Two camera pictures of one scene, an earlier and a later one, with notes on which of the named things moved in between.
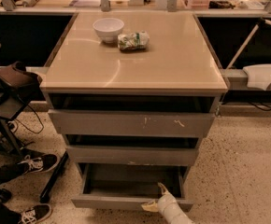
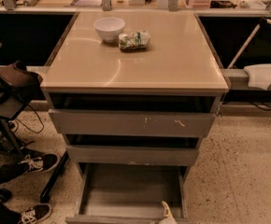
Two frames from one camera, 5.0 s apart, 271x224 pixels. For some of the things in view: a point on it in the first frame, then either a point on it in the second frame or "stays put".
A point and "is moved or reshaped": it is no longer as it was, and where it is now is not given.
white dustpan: (261, 76) stays put
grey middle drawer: (135, 156) stays put
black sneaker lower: (35, 214) stays put
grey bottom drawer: (129, 187) is moved or reshaped
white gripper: (165, 203) to (167, 215)
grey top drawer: (134, 123) stays put
